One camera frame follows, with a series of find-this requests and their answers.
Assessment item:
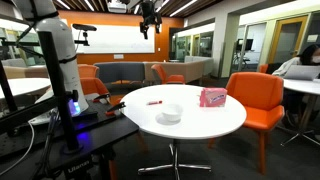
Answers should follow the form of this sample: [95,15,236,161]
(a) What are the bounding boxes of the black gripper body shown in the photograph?
[139,0,164,27]

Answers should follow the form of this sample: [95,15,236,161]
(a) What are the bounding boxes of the white bowl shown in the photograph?
[161,103,184,123]

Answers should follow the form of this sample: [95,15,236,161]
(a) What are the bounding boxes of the ceiling strip light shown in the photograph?
[55,0,71,11]
[82,0,96,12]
[169,0,198,18]

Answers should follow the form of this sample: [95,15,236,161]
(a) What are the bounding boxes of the ceiling projector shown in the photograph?
[106,0,129,14]

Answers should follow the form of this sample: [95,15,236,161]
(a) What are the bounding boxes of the orange lounge chair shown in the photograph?
[77,63,100,80]
[150,63,186,86]
[79,77,125,107]
[258,63,270,75]

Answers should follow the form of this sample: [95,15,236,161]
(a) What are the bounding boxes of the light grey sofa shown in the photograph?
[183,55,215,77]

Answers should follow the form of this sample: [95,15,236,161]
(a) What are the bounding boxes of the black orange bar clamp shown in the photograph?
[105,101,127,117]
[92,93,112,104]

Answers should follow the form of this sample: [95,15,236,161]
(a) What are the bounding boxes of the pink tissue box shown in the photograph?
[199,87,229,108]

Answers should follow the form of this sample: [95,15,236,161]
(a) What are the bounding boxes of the black vertical stand pole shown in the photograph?
[37,31,84,155]

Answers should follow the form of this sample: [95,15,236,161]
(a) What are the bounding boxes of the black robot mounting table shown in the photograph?
[0,98,141,180]

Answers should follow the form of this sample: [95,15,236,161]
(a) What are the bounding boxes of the orange armchair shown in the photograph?
[208,71,286,176]

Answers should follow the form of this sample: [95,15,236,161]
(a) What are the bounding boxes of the beige lounge sofa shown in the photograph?
[1,57,50,80]

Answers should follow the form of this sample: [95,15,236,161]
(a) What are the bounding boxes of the yellow framed glass door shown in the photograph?
[267,15,310,65]

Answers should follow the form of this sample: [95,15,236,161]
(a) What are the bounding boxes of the round white side table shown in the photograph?
[0,77,52,101]

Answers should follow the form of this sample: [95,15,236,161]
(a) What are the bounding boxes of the person with face mask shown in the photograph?
[272,43,320,80]

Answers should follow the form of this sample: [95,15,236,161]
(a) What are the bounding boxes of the black tripod head with lettering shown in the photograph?
[62,156,95,180]

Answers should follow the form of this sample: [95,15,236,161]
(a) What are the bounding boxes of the silver laptop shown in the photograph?
[283,64,320,82]

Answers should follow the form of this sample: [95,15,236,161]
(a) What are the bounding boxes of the round white meeting table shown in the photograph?
[280,77,320,148]

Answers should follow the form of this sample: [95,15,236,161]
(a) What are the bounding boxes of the wall whiteboard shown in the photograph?
[70,23,156,55]

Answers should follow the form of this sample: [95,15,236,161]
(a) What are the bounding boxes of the black stereo camera on stand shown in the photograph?
[71,23,98,48]

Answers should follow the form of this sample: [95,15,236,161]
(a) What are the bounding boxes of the black slanted frame bar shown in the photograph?
[0,59,60,136]

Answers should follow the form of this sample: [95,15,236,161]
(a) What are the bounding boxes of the black cable bundle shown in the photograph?
[31,109,62,180]

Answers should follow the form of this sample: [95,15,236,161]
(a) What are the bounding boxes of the white cable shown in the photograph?
[0,121,36,177]

